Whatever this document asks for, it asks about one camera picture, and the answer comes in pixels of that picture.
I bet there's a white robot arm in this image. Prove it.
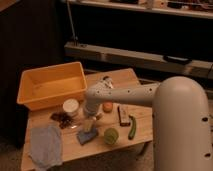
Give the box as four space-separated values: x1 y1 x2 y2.
84 76 213 171

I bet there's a green plastic cup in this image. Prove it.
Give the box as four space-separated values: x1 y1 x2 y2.
104 128 119 145

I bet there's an orange small bowl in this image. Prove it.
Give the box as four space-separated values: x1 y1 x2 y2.
102 102 113 113

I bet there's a blue sponge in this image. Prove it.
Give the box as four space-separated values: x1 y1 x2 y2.
77 128 98 145

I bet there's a dark dried fruit pile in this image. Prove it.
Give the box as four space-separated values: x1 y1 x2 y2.
50 112 73 129

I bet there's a brown chocolate bar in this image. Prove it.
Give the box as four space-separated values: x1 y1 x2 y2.
117 105 130 126

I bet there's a wooden side table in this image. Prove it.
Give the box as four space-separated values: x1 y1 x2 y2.
21 68 153 171

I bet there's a green cucumber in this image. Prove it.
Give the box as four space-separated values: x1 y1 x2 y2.
128 115 136 140

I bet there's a yellow plastic bin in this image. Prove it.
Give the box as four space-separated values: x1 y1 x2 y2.
17 62 87 111

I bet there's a grey folded cloth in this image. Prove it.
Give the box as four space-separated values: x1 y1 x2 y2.
29 125 62 171

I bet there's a grey low shelf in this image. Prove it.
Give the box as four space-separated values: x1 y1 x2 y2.
64 42 213 80

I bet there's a white handled spoon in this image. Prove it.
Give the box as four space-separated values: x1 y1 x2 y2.
103 76 113 88

